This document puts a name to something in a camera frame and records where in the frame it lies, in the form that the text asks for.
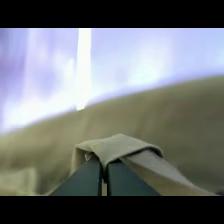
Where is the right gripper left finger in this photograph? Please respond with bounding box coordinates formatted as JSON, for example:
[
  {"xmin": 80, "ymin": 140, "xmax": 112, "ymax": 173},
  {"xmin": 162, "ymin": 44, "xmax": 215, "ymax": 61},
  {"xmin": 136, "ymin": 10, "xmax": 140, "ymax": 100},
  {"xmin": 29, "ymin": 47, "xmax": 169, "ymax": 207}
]
[{"xmin": 49, "ymin": 155, "xmax": 103, "ymax": 197}]

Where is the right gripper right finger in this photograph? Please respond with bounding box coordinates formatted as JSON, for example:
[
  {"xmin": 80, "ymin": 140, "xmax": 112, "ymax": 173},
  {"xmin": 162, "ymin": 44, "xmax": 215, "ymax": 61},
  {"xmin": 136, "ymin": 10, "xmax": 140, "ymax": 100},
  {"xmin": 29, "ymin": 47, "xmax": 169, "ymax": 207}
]
[{"xmin": 106, "ymin": 159, "xmax": 162, "ymax": 197}]

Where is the khaki garment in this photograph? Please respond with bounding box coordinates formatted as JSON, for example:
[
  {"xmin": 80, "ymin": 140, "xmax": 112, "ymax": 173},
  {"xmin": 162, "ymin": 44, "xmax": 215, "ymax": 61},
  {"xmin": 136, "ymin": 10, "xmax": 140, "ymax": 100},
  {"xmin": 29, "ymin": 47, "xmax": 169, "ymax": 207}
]
[{"xmin": 0, "ymin": 75, "xmax": 224, "ymax": 197}]

